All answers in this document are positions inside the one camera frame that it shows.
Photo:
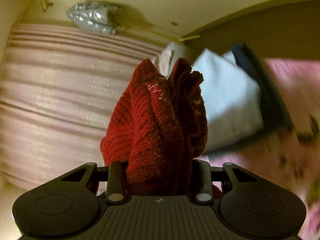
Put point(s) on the red patterned knit sweater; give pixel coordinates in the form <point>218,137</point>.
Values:
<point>155,130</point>

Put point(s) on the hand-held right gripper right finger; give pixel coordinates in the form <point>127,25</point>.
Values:
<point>202,182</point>

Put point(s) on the stack of dark folded clothes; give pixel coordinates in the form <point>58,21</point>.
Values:
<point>262,80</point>

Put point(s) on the white folded garment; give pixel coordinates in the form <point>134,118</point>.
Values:
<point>230,100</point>

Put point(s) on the shiny silver jacket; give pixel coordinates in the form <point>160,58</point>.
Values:
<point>92,17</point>

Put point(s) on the pink patterned curtain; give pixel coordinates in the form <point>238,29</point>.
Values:
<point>50,92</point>

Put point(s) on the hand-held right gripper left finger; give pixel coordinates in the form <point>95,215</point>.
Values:
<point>116,180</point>

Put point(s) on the pink floral bed blanket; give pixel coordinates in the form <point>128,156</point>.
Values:
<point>287,167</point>

